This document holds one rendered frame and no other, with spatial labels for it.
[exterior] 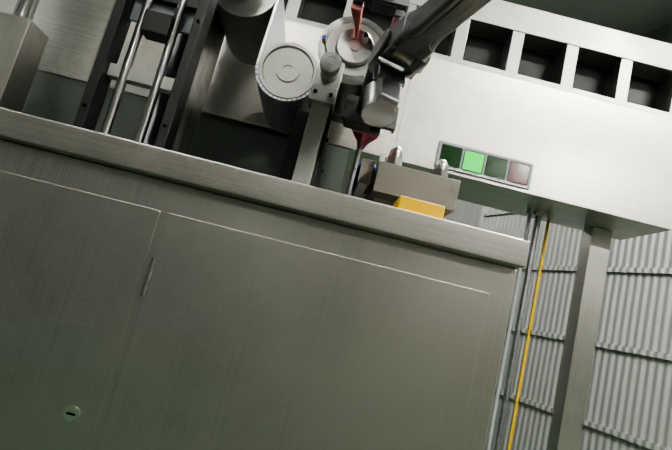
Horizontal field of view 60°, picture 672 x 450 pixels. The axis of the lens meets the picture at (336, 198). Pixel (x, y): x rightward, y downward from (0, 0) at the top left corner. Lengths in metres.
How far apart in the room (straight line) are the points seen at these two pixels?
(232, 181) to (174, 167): 0.08
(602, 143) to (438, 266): 0.90
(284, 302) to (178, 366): 0.17
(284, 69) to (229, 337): 0.58
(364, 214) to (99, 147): 0.39
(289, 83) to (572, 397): 1.13
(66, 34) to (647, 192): 1.56
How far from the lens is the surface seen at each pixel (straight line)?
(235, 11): 1.27
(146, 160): 0.87
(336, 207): 0.83
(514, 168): 1.56
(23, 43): 1.42
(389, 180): 1.11
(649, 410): 3.58
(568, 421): 1.78
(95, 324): 0.89
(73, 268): 0.90
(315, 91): 1.11
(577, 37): 1.77
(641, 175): 1.71
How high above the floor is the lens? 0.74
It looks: 11 degrees up
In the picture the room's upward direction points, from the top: 14 degrees clockwise
